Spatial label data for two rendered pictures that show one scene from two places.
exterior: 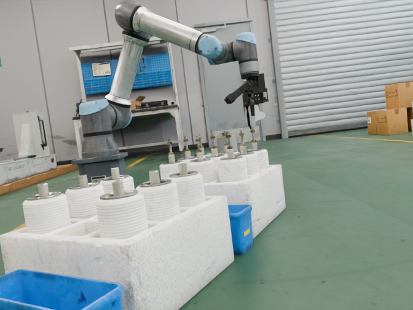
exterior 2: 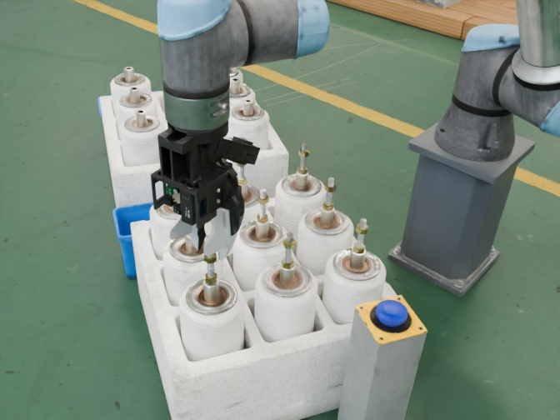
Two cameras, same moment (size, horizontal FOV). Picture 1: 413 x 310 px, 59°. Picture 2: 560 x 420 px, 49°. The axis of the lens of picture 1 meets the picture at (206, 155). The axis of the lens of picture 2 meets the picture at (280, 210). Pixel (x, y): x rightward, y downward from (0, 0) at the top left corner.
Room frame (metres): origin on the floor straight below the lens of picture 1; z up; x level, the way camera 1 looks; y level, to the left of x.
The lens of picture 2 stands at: (1.92, -0.62, 0.88)
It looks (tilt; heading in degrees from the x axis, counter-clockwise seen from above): 36 degrees down; 130
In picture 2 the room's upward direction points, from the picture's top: 3 degrees clockwise
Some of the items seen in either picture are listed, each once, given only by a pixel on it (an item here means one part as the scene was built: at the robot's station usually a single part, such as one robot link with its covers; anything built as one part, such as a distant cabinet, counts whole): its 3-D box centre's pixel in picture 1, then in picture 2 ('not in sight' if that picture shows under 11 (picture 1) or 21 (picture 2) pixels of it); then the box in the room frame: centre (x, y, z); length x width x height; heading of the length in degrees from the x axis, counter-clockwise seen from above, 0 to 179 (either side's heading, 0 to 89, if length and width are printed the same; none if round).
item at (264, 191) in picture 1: (220, 198); (259, 303); (1.38, -0.03, 0.09); 0.39 x 0.39 x 0.18; 62
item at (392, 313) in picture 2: not in sight; (391, 315); (1.67, -0.10, 0.32); 0.04 x 0.04 x 0.02
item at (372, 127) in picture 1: (381, 121); not in sight; (4.82, -2.36, 0.15); 0.30 x 0.24 x 0.30; 90
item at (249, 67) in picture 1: (249, 69); (199, 104); (1.43, -0.20, 0.57); 0.08 x 0.08 x 0.05
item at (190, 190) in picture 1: (188, 209); (146, 160); (0.93, 0.06, 0.16); 0.10 x 0.10 x 0.18
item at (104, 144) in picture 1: (99, 144); (478, 119); (1.51, 0.43, 0.35); 0.15 x 0.15 x 0.10
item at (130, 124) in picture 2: (183, 174); (142, 123); (0.93, 0.06, 0.25); 0.08 x 0.08 x 0.01
